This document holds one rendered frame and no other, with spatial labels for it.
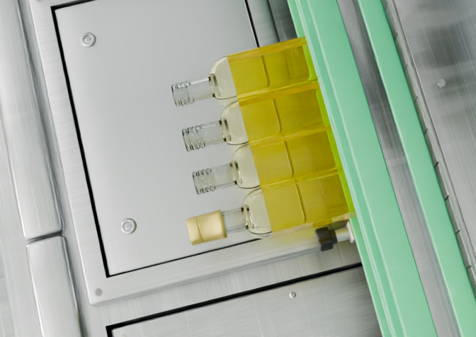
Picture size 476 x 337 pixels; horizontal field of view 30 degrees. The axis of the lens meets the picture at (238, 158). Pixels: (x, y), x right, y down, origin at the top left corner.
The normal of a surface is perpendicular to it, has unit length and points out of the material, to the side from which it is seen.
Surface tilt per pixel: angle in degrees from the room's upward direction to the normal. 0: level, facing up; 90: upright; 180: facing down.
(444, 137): 90
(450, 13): 90
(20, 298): 90
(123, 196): 90
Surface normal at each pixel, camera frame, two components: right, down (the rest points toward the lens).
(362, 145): -0.04, -0.25
